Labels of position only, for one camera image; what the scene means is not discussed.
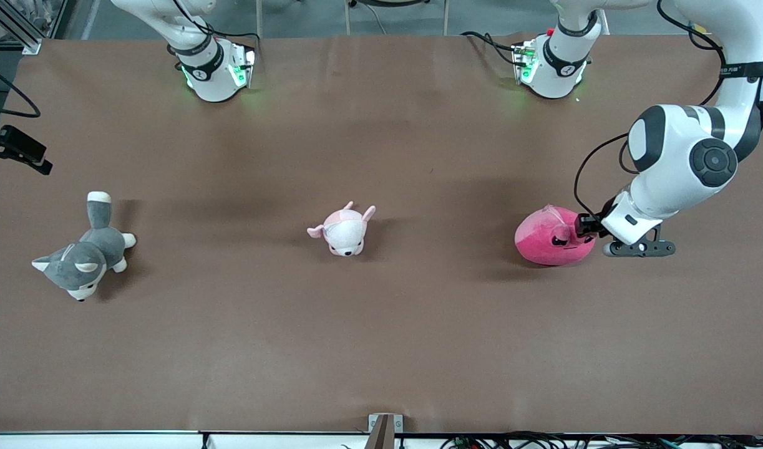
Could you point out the grey white husky plush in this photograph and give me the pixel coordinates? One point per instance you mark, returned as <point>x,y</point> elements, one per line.
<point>91,252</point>

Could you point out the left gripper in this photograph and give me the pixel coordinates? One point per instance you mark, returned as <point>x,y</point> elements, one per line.
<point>588,225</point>

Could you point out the brown table cover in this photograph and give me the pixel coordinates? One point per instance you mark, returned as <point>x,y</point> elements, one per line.
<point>381,343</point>

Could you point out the round magenta pink plush toy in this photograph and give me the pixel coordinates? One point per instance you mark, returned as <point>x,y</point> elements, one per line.
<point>540,243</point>

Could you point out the pale pink white plush dog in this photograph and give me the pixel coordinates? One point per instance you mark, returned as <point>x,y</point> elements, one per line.
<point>344,234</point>

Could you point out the aluminium frame profile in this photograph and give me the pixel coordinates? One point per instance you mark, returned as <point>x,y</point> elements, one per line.
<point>19,31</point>

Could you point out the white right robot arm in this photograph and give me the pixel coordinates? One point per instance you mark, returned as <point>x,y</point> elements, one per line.
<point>209,75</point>

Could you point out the metal bracket with post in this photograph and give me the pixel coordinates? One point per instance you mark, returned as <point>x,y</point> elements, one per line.
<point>384,430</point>

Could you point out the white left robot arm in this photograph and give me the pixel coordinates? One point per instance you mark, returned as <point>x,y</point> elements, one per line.
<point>680,143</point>

